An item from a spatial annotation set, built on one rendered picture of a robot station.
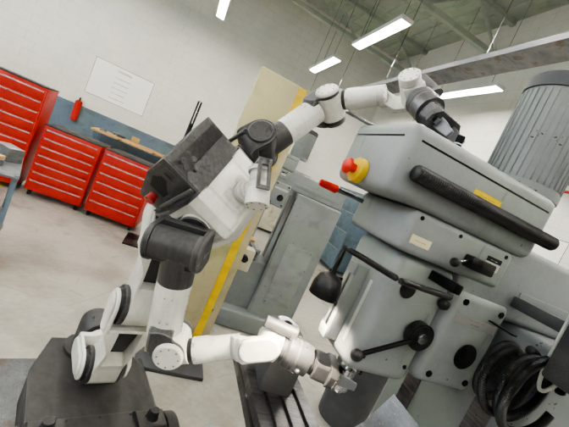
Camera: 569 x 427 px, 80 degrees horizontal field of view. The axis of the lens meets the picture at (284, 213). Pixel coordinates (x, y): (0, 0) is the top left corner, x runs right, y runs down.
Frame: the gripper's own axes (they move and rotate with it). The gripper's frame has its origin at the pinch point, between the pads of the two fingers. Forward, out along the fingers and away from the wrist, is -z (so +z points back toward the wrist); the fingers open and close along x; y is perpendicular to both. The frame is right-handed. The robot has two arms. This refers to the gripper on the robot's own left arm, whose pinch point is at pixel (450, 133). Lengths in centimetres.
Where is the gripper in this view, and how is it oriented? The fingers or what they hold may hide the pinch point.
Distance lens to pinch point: 102.4
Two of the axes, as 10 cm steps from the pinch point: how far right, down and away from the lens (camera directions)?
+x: -7.9, -2.9, -5.4
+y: 5.8, -6.3, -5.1
